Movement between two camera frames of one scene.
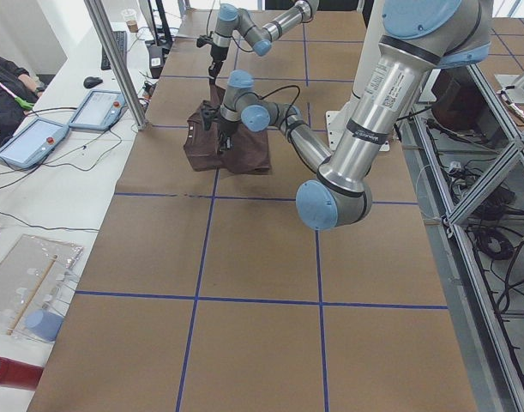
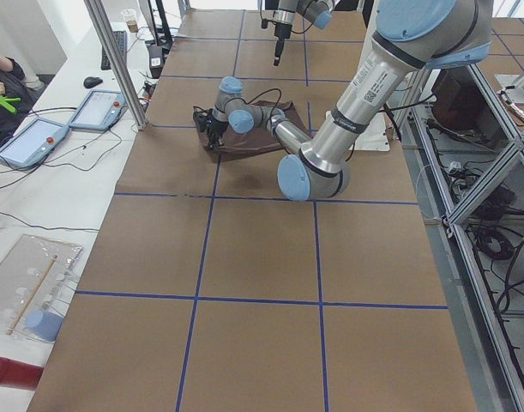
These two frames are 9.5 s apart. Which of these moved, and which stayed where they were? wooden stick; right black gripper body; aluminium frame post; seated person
Moved: right black gripper body
Stayed: wooden stick; seated person; aluminium frame post
